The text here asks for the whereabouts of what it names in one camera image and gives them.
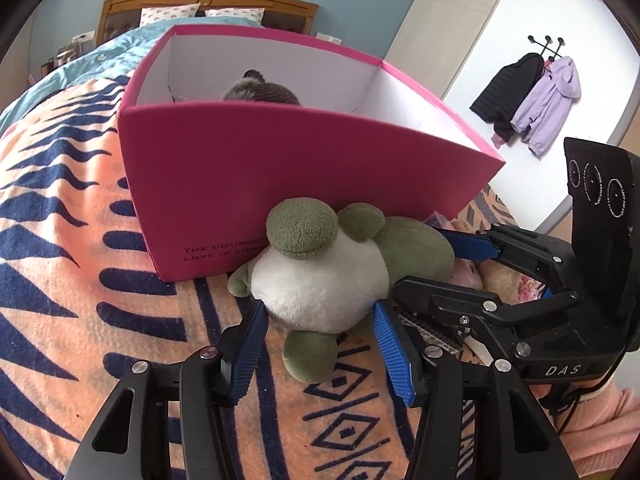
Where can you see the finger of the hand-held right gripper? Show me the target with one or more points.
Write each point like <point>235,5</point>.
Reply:
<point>470,246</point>
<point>440,305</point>

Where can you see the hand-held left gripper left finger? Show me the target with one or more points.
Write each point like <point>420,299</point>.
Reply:
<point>247,355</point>

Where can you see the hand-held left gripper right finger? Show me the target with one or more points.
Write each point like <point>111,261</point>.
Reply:
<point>395,355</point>

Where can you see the beige bear plush toy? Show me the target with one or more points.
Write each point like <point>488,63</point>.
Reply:
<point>500,277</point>

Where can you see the pink floral tissue pack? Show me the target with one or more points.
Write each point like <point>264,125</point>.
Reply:
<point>532,292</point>

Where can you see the green white frog plush toy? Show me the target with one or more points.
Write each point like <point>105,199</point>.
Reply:
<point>320,285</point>

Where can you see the pink cardboard box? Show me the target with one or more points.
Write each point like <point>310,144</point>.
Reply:
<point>250,170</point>

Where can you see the person's right forearm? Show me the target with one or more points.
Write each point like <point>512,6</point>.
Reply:
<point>605,425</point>

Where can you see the black jacket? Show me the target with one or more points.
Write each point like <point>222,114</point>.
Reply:
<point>500,95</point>

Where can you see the lilac jacket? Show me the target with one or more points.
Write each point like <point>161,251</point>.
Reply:
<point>550,100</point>

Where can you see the orange navy patterned blanket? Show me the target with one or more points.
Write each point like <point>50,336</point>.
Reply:
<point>75,260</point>

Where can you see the beige wardrobe panel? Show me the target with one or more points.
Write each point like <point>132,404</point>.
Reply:
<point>450,10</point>

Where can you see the dark fuzzy plush toy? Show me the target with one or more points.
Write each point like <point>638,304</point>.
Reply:
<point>265,92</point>

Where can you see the blue duvet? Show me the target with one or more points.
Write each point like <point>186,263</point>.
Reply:
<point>100,60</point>

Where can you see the white dotted pillow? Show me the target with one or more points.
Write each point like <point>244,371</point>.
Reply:
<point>235,14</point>
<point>167,12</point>

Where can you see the cluttered bedside table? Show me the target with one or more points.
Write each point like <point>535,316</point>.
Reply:
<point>60,57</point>

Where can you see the white power strip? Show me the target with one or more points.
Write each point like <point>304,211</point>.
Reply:
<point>82,36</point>

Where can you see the wooden headboard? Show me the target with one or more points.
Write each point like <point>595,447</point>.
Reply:
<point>150,4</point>

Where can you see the black wall coat hooks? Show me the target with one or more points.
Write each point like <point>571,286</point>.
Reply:
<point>547,40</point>

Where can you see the white wall socket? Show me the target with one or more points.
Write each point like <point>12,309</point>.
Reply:
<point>330,37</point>

